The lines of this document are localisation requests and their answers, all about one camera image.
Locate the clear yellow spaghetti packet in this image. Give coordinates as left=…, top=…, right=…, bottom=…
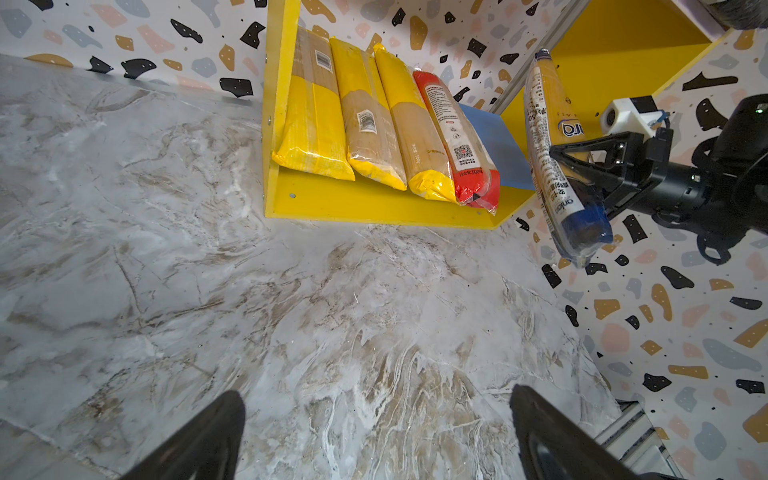
left=330, top=38, right=407, bottom=191

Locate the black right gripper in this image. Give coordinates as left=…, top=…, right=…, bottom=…
left=549, top=128, right=675, bottom=219

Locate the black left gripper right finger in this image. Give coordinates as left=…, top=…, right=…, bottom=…
left=510, top=385, right=636, bottom=479

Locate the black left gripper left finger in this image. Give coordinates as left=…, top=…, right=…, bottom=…
left=123, top=390, right=246, bottom=479

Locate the red pasta packet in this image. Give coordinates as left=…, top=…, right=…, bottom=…
left=413, top=70, right=500, bottom=215

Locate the dark blue pasta bag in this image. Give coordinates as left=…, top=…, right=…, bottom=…
left=524, top=49, right=613, bottom=268

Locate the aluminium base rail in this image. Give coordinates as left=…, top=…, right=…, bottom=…
left=595, top=401, right=682, bottom=479

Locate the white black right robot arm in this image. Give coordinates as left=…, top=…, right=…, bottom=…
left=550, top=94, right=767, bottom=265

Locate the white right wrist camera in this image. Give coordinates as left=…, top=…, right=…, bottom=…
left=600, top=95, right=670, bottom=139

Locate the yellow spaghetti bag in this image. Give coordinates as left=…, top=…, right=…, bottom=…
left=272, top=27, right=355, bottom=181

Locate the yellow spaghetti box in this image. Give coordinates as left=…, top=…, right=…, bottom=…
left=374, top=44, right=457, bottom=204

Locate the yellow wooden shelf unit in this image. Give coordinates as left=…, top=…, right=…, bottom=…
left=262, top=0, right=730, bottom=231

